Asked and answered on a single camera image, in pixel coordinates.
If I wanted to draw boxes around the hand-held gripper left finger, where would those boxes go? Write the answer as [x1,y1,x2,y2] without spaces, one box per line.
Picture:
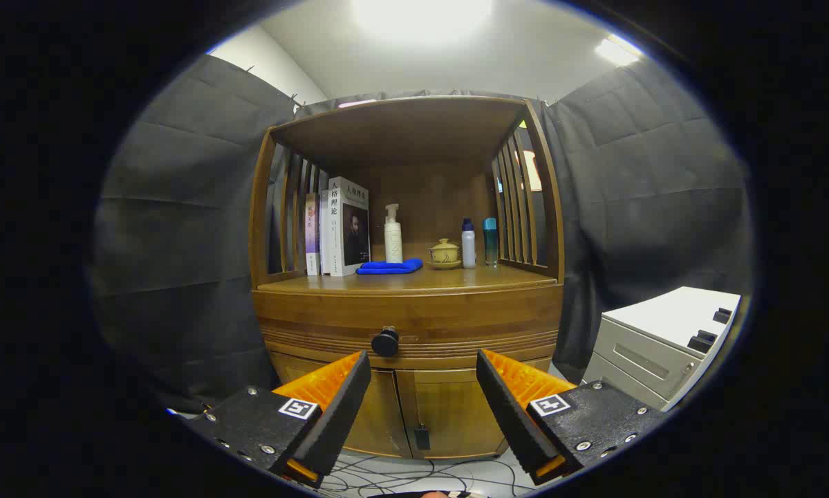
[183,350,373,489]

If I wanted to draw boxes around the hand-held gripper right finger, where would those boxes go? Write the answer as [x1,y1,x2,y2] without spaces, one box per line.
[476,349,667,486]

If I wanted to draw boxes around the wooden drawer with black knob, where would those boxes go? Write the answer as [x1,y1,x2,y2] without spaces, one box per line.
[254,284,565,367]

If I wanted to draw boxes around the wooden countertop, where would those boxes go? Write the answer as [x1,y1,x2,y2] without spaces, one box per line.
[257,265,559,295]

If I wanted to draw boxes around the white filing cabinet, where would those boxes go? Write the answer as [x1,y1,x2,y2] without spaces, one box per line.
[581,286,742,412]

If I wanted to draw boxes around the wooden cabinet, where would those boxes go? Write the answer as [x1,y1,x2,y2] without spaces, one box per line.
[248,95,566,461]

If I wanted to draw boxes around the blue folded cloth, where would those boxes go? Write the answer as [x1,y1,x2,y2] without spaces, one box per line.
[356,258,424,275]

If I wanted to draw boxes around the yellow ceramic lidded teacup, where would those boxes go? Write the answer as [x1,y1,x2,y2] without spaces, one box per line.
[429,238,460,265]

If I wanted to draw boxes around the white pump bottle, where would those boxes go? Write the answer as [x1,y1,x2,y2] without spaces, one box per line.
[384,203,404,264]

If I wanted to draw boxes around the white book with portrait cover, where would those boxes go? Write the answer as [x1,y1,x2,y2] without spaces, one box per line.
[328,176,371,277]

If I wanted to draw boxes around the thin white book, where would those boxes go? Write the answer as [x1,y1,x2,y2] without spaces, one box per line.
[319,189,332,275]

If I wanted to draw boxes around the purple spine book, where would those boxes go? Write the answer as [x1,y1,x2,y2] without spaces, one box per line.
[305,192,322,277]

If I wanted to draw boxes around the small ceiling light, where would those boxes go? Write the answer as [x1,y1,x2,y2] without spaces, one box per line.
[594,35,643,68]

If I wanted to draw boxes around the large ceiling light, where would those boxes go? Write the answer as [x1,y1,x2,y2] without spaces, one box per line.
[351,0,494,42]

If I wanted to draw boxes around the black floor cables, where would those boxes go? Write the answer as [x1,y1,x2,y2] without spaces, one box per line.
[317,453,525,497]

